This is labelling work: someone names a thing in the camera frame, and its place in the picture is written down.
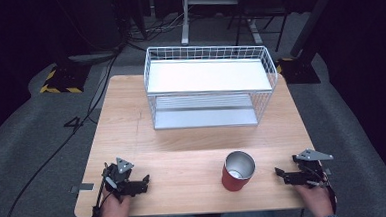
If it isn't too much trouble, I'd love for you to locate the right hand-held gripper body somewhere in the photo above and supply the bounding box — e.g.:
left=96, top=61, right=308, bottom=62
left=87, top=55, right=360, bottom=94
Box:
left=291, top=146, right=336, bottom=189

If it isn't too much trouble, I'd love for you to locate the black chair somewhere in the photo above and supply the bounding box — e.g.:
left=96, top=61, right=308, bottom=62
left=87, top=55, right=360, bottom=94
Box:
left=224, top=0, right=292, bottom=56

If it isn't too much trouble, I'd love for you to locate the red metal cup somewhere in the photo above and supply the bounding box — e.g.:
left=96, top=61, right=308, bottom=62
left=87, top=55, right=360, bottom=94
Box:
left=219, top=149, right=258, bottom=193

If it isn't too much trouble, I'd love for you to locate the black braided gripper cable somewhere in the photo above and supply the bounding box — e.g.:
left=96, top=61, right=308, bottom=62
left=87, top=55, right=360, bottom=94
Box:
left=87, top=162, right=112, bottom=217

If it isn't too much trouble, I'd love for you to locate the bundle of floor cables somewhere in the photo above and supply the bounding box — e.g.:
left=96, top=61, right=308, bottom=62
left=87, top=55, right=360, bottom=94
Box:
left=122, top=7, right=196, bottom=46

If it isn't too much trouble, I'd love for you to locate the white wire shelf rack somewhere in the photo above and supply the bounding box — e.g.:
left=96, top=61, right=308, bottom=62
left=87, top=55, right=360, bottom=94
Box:
left=142, top=39, right=281, bottom=132

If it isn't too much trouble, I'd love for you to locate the black stand base hazard tape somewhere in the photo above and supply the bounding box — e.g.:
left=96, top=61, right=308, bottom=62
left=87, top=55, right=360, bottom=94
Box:
left=37, top=60, right=94, bottom=96
left=275, top=55, right=322, bottom=86

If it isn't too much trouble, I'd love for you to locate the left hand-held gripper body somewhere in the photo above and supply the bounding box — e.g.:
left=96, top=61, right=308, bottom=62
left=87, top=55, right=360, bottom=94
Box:
left=99, top=155, right=141, bottom=203

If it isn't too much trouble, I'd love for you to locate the dark slanted stand pole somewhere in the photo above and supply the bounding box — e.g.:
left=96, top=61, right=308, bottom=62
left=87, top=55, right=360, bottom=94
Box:
left=286, top=0, right=344, bottom=58

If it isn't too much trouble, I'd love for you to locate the grey tape strip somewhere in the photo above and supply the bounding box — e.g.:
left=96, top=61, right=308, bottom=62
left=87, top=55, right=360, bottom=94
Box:
left=70, top=182, right=95, bottom=195

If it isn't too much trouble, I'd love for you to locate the long black floor cable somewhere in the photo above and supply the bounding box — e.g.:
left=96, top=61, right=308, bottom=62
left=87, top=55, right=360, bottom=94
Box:
left=0, top=51, right=130, bottom=217

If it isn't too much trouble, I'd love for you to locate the person's left hand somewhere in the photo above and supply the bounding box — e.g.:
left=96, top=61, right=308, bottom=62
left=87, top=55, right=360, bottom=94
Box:
left=97, top=187, right=133, bottom=217

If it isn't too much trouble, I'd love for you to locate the person's right hand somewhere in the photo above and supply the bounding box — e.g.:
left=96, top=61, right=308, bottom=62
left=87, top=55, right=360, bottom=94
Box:
left=294, top=182, right=335, bottom=217

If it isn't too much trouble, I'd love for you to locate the white desk frame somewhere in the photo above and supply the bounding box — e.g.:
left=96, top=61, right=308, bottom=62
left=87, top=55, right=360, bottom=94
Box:
left=178, top=0, right=265, bottom=50

